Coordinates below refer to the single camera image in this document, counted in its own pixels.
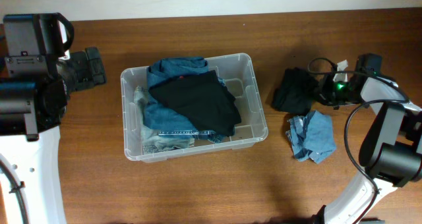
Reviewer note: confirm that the black cloth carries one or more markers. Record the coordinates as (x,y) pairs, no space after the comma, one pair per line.
(192,104)
(295,94)

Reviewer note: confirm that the light blue cloth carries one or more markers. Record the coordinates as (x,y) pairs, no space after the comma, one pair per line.
(311,137)

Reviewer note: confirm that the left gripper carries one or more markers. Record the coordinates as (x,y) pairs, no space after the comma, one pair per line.
(93,66)

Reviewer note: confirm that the clear plastic storage bin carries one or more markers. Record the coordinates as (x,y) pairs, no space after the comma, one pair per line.
(238,73)

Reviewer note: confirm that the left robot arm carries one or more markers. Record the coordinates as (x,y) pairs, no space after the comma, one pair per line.
(33,101)

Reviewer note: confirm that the dark blue jeans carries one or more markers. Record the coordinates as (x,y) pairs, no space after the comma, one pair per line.
(169,68)

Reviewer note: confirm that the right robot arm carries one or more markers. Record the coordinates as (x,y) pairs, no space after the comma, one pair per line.
(390,154)

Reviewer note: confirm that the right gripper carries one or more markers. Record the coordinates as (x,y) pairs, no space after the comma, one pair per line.
(322,92)

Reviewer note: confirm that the light blue jeans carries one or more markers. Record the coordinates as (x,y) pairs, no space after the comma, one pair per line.
(151,141)

